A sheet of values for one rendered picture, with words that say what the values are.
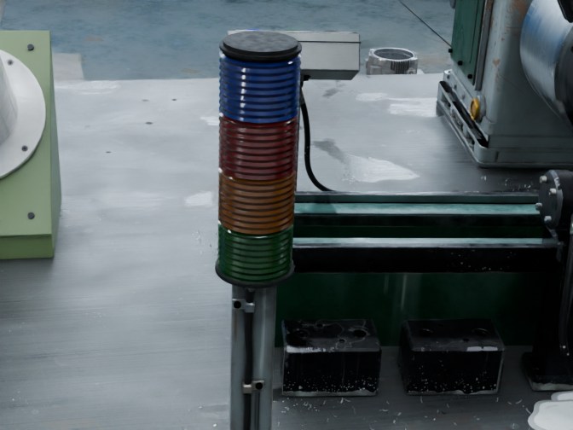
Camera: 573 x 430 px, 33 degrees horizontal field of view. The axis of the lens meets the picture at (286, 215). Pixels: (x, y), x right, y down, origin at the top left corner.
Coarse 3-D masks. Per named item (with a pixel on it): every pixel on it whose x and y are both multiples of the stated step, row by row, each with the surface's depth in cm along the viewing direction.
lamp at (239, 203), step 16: (224, 176) 73; (288, 176) 73; (224, 192) 74; (240, 192) 73; (256, 192) 73; (272, 192) 73; (288, 192) 74; (224, 208) 74; (240, 208) 73; (256, 208) 73; (272, 208) 73; (288, 208) 75; (224, 224) 75; (240, 224) 74; (256, 224) 74; (272, 224) 74; (288, 224) 75
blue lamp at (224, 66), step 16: (224, 64) 70; (240, 64) 68; (256, 64) 68; (272, 64) 68; (288, 64) 69; (224, 80) 70; (240, 80) 69; (256, 80) 69; (272, 80) 69; (288, 80) 70; (224, 96) 71; (240, 96) 70; (256, 96) 69; (272, 96) 69; (288, 96) 70; (224, 112) 71; (240, 112) 70; (256, 112) 70; (272, 112) 70; (288, 112) 71
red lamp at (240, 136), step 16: (224, 128) 72; (240, 128) 71; (256, 128) 70; (272, 128) 71; (288, 128) 71; (224, 144) 72; (240, 144) 71; (256, 144) 71; (272, 144) 71; (288, 144) 72; (224, 160) 73; (240, 160) 72; (256, 160) 71; (272, 160) 72; (288, 160) 73; (240, 176) 72; (256, 176) 72; (272, 176) 72
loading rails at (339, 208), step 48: (336, 192) 117; (384, 192) 118; (432, 192) 118; (480, 192) 119; (336, 240) 108; (384, 240) 108; (432, 240) 109; (480, 240) 109; (528, 240) 110; (288, 288) 106; (336, 288) 107; (384, 288) 107; (432, 288) 108; (480, 288) 108; (528, 288) 108; (384, 336) 110; (528, 336) 111
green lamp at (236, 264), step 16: (224, 240) 76; (240, 240) 74; (256, 240) 74; (272, 240) 75; (288, 240) 76; (224, 256) 76; (240, 256) 75; (256, 256) 75; (272, 256) 75; (288, 256) 77; (224, 272) 77; (240, 272) 76; (256, 272) 76; (272, 272) 76; (288, 272) 78
